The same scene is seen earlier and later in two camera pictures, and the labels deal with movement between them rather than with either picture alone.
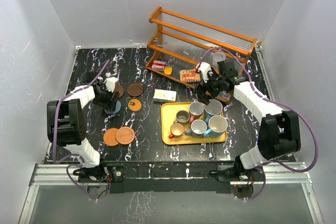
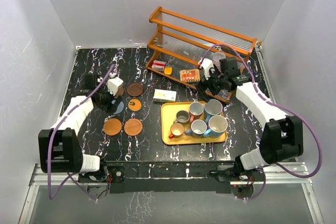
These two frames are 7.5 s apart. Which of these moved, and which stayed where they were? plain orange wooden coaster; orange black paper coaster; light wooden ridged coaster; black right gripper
Moved: light wooden ridged coaster; plain orange wooden coaster
Stayed: orange black paper coaster; black right gripper
